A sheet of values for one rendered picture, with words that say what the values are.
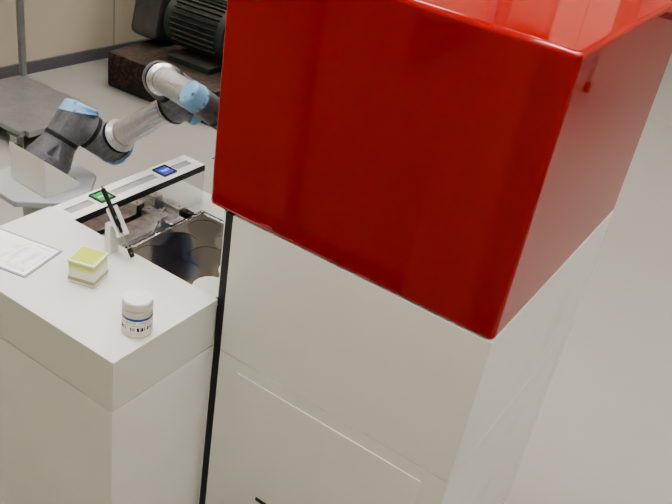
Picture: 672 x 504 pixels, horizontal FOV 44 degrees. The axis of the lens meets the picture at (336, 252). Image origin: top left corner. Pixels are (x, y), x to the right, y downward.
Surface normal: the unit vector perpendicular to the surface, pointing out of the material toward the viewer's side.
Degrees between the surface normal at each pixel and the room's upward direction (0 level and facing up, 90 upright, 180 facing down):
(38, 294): 0
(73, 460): 90
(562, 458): 0
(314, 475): 90
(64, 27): 90
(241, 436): 90
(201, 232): 0
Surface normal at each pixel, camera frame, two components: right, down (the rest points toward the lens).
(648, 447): 0.15, -0.84
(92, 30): 0.78, 0.42
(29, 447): -0.55, 0.36
